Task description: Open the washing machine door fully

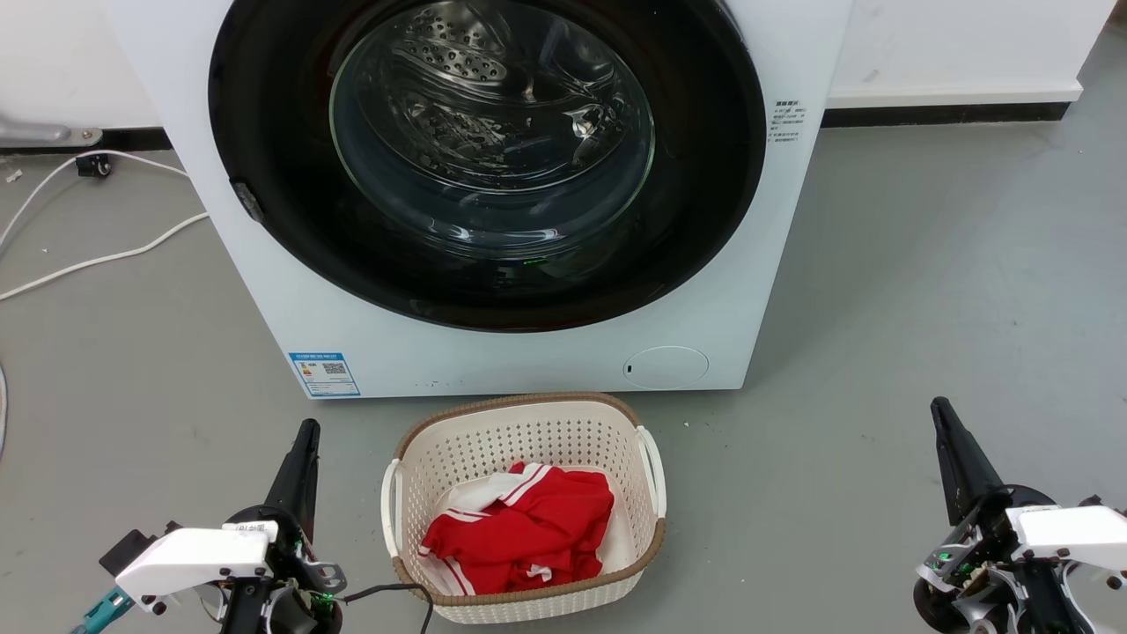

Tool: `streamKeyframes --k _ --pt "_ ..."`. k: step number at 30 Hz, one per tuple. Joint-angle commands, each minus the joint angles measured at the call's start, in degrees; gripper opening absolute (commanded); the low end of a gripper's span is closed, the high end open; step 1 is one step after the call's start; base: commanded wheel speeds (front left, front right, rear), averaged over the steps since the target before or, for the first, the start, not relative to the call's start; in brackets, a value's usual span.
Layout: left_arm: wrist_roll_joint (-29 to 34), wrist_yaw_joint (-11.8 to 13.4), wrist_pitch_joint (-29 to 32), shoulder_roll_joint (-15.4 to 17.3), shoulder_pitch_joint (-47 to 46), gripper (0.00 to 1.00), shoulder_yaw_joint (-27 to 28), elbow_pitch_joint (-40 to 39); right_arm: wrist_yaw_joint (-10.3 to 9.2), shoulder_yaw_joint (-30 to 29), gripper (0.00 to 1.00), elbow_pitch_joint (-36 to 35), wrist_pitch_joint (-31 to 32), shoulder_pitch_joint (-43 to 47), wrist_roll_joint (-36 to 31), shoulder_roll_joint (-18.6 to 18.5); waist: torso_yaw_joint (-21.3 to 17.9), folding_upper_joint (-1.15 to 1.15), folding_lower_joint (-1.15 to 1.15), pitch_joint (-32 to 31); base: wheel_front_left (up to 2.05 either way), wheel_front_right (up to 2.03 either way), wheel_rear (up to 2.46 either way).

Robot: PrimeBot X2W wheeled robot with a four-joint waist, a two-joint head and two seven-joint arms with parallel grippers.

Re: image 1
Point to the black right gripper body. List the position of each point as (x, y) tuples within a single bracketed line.
[(968, 572)]

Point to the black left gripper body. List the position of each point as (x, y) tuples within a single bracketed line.
[(308, 592)]

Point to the red and white garment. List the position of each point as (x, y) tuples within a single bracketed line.
[(537, 528)]

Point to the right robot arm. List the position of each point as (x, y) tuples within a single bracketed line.
[(1048, 608)]

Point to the round white filter cover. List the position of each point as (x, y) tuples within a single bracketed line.
[(666, 367)]

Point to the cream perforated laundry basket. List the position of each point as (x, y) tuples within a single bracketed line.
[(519, 431)]

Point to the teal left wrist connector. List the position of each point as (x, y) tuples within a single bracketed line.
[(104, 609)]

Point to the white front-load washing machine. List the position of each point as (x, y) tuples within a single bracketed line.
[(528, 361)]

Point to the grey metal floor bracket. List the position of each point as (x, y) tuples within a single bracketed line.
[(35, 133)]

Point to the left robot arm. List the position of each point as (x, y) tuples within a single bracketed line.
[(246, 612)]

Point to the blue energy label sticker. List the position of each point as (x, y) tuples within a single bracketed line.
[(324, 374)]

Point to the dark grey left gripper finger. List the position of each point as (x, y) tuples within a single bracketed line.
[(298, 480)]

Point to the black round glass washer door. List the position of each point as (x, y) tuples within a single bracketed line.
[(264, 106)]

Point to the printed text warning label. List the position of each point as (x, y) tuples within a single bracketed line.
[(786, 121)]

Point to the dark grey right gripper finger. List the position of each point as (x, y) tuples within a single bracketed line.
[(960, 467)]

